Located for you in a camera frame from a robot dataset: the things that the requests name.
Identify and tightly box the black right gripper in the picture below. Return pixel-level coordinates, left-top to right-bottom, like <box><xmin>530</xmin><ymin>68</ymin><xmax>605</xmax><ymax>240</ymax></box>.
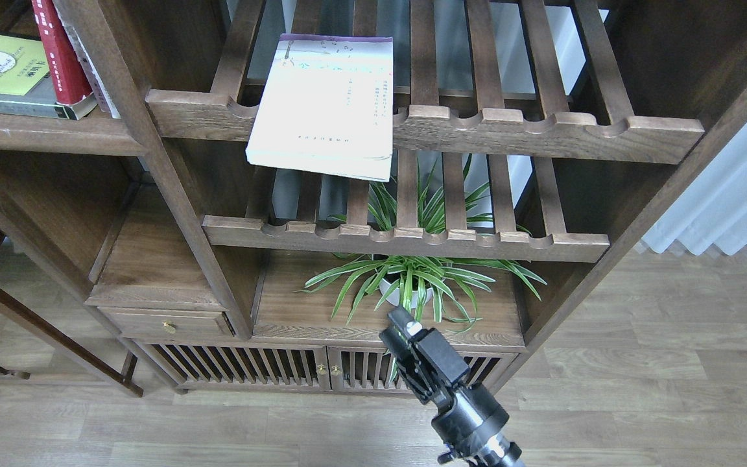
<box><xmin>379</xmin><ymin>307</ymin><xmax>522</xmax><ymax>464</ymax></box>

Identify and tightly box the white paperback book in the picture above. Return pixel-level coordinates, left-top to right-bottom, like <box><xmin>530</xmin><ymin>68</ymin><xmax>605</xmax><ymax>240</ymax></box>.
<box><xmin>246</xmin><ymin>34</ymin><xmax>394</xmax><ymax>182</ymax></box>

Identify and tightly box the red paperback book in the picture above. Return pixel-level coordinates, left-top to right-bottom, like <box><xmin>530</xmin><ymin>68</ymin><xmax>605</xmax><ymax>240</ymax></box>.
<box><xmin>32</xmin><ymin>1</ymin><xmax>92</xmax><ymax>104</ymax></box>

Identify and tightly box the green and grey book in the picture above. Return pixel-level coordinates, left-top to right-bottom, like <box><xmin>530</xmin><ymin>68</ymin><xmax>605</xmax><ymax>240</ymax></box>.
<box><xmin>0</xmin><ymin>34</ymin><xmax>96</xmax><ymax>119</ymax></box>

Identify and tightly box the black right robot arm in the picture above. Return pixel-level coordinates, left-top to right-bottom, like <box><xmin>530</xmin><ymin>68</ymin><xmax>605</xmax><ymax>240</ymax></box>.
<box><xmin>379</xmin><ymin>307</ymin><xmax>523</xmax><ymax>466</ymax></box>

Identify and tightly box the white plant pot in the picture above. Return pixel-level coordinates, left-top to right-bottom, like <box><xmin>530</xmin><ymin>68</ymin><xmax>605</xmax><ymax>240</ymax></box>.
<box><xmin>379</xmin><ymin>271</ymin><xmax>434</xmax><ymax>309</ymax></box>

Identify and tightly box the green spider plant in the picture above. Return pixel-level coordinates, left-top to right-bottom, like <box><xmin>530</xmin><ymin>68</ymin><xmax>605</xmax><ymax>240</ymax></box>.
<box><xmin>297</xmin><ymin>158</ymin><xmax>547</xmax><ymax>332</ymax></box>

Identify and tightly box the brass drawer knob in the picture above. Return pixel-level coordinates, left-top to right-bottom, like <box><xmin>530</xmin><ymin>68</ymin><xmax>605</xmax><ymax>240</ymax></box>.
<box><xmin>162</xmin><ymin>321</ymin><xmax>177</xmax><ymax>334</ymax></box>

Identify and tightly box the dark wooden bookshelf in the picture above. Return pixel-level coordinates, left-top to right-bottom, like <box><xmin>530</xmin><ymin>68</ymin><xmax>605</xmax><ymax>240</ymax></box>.
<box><xmin>0</xmin><ymin>1</ymin><xmax>747</xmax><ymax>395</ymax></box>

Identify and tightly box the white window curtain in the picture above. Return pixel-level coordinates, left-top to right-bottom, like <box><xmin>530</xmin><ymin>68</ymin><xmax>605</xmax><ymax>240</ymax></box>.
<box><xmin>641</xmin><ymin>123</ymin><xmax>747</xmax><ymax>255</ymax></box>

